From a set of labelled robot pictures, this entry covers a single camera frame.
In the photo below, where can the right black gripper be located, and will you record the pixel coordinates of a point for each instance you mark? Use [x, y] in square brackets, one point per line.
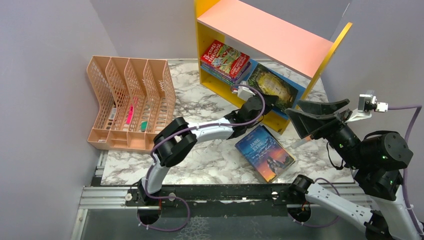
[305, 123]

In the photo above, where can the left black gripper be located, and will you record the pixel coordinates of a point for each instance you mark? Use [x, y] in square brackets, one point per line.
[270, 100]

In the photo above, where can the dark green Alice book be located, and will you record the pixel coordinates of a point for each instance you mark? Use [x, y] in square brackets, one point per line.
[269, 83]

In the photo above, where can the purple 52-storey treehouse book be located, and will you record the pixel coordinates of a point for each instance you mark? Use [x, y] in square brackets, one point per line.
[242, 75]

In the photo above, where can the green 104-storey treehouse book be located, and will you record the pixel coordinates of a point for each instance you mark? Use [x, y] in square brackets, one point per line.
[218, 75]

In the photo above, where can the Jane Eyre book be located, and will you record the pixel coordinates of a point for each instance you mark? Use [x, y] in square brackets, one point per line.
[265, 153]

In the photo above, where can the red 13-storey treehouse book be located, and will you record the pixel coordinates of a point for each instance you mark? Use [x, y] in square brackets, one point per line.
[224, 58]

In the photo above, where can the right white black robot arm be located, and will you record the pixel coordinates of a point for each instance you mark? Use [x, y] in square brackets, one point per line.
[377, 159]

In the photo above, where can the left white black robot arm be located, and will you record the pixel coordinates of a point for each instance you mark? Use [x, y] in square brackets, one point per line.
[176, 140]

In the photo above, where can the orange capped marker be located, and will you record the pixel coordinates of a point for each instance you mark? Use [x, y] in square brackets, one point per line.
[300, 142]

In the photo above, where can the yellow pink blue bookshelf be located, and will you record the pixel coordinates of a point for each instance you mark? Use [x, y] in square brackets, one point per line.
[287, 44]

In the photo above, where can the green marker in organizer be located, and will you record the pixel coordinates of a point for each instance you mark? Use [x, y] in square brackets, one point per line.
[143, 126]

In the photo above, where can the orange plastic file organizer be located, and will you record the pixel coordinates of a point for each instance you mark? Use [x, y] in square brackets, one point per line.
[120, 81]

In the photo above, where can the pink marker in organizer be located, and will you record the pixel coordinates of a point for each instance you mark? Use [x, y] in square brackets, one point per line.
[130, 114]

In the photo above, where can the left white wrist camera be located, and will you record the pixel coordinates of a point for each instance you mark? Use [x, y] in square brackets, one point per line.
[244, 93]

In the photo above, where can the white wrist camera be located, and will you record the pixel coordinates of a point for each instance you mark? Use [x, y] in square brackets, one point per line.
[244, 93]
[367, 104]

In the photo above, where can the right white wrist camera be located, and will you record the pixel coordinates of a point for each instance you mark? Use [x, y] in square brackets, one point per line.
[367, 104]

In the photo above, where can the black mounting rail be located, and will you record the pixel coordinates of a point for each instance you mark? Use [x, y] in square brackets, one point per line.
[222, 200]

